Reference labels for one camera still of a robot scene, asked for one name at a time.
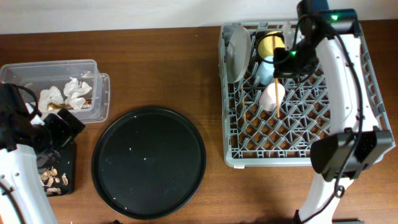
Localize wooden chopstick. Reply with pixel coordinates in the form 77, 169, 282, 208
272, 36, 280, 118
241, 82, 246, 123

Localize blue cup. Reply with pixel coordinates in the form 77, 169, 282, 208
256, 62, 274, 86

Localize yellow bowl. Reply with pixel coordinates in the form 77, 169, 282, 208
257, 31, 285, 60

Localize pink cup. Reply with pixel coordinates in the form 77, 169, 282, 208
258, 83, 285, 112

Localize grey plate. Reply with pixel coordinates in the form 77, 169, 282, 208
226, 26, 251, 83

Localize white tissue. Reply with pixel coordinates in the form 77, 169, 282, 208
38, 77, 93, 112

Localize gold foil wrapper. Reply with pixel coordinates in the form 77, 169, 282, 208
47, 98, 92, 111

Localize food scraps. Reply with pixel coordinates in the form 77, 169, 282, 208
39, 167, 70, 197

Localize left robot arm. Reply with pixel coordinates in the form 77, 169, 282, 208
1, 83, 85, 223

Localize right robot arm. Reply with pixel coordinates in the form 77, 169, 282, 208
272, 1, 394, 223

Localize grey dishwasher rack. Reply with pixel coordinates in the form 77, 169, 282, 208
218, 21, 392, 168

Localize round black tray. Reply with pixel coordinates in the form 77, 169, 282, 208
91, 106, 206, 220

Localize black rectangular bin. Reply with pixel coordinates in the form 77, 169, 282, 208
37, 142, 76, 197

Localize clear plastic bin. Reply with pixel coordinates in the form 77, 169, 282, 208
1, 59, 111, 124

